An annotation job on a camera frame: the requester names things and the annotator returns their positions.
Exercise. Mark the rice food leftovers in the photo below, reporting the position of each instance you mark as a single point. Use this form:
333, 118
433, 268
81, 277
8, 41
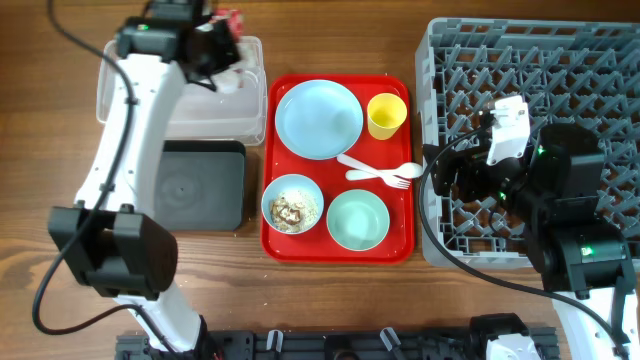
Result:
294, 211

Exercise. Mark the yellow plastic cup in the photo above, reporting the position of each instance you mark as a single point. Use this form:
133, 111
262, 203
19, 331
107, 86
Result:
386, 112

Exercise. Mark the green bowl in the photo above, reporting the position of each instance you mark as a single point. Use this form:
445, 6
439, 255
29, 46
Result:
358, 220

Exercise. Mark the light blue plate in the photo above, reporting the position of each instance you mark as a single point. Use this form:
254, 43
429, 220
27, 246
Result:
319, 119

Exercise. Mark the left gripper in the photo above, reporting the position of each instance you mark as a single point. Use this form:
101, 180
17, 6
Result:
231, 49

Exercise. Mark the white plastic fork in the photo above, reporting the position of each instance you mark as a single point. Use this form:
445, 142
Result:
389, 180

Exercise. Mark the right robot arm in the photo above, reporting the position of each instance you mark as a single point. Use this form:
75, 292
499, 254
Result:
585, 262

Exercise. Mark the grey dishwasher rack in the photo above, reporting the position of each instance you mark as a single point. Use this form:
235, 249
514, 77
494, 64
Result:
583, 73

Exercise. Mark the white napkin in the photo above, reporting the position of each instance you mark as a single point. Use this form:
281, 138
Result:
232, 79

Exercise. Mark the blue bowl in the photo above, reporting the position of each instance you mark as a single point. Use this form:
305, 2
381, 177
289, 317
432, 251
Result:
289, 182

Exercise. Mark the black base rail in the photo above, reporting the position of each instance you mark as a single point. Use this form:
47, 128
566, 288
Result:
497, 336

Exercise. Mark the red snack wrapper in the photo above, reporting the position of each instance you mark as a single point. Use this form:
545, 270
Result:
234, 19

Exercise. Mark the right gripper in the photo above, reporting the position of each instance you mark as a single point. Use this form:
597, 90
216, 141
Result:
472, 165

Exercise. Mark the white plastic spoon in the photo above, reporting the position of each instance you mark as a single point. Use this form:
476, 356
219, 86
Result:
407, 170

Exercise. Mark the red serving tray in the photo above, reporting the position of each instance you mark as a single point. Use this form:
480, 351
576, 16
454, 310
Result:
316, 245

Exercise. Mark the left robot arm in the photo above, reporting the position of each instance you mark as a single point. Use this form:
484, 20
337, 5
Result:
108, 237

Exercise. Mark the black waste tray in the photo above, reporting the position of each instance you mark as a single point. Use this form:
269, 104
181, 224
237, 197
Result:
200, 185

